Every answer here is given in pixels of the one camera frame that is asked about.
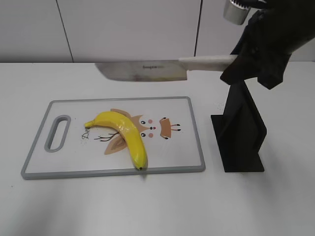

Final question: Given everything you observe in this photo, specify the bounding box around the grey rimmed white cutting board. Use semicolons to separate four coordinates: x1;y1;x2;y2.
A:
21;96;205;179

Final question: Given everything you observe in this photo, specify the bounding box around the white handled kitchen knife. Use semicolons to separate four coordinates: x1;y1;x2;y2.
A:
95;55;237;82

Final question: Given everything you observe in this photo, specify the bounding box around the black knife stand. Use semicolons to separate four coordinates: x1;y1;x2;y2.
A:
211;81;267;173

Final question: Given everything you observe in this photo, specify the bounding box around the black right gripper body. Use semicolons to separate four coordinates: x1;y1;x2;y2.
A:
232;0;315;64

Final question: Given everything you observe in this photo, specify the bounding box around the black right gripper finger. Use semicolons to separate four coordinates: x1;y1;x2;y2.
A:
220;55;258;85
257;53;290;90

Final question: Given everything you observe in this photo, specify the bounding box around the yellow plastic banana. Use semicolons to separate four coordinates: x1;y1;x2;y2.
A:
84;111;148;170

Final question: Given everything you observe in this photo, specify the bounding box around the silver robot arm joint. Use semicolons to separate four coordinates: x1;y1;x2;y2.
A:
223;0;251;25

